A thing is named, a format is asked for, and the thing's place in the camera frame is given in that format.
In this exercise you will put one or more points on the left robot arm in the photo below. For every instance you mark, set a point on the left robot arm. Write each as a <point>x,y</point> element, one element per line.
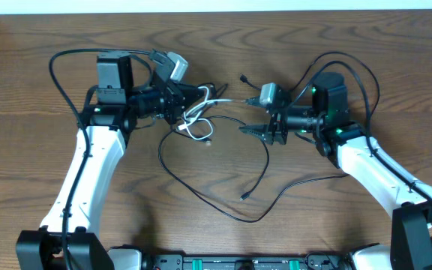
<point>131,85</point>

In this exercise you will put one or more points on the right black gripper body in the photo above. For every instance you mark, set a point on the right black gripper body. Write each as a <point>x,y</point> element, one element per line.
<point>280,129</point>

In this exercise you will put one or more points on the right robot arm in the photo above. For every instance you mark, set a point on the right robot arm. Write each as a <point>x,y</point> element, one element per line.
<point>351,148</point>

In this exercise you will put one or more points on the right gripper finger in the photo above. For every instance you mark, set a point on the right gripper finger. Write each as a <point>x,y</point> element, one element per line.
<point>260,131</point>
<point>253,101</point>

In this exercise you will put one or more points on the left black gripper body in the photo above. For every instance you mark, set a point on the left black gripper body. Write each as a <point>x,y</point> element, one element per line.
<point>172,100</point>

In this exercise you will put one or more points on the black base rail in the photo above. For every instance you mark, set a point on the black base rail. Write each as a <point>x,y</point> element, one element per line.
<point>238,262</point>

